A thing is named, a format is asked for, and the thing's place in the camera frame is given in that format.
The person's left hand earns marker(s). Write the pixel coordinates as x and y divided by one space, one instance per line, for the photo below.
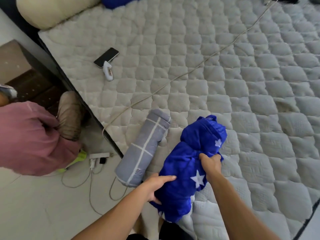
155 184

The person's right hand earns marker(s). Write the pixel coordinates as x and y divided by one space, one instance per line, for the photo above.
211 166

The person's left thumb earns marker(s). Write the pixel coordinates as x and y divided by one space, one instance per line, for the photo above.
168 178

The person's right fingers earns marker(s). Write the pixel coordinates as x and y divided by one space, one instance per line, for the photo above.
211 158

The blue star-print blanket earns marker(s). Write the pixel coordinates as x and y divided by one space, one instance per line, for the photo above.
182 167

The person's left forearm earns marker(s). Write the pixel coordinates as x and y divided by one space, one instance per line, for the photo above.
112 214

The person's right forearm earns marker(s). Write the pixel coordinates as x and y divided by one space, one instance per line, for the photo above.
237 209

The grey rolled grid-lined blanket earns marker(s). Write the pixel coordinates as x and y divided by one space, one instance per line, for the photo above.
145 147

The person's dark shorts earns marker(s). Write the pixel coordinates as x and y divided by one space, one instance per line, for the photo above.
175 232

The black plug adapter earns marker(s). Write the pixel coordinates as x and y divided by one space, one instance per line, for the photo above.
102 160

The white power strip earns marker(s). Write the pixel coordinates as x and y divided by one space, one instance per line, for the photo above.
99 155

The white plug charger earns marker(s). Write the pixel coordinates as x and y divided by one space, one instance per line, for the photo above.
93 163

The white quilted mattress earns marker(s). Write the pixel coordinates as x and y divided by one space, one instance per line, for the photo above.
225 72

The yellow-green slipper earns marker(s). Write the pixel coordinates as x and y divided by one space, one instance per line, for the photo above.
77 159

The white handheld device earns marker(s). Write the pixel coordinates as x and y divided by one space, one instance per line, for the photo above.
108 72

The black smartphone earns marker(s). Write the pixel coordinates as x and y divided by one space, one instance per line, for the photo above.
106 57

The brown patterned rug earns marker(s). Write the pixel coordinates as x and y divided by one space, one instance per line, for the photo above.
27 79

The blue pillow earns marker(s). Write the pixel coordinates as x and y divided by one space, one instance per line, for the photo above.
117 2

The cream bolster pillow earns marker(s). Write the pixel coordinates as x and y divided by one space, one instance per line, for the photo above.
55 9

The black bed frame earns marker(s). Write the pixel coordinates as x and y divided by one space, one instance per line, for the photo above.
65 72

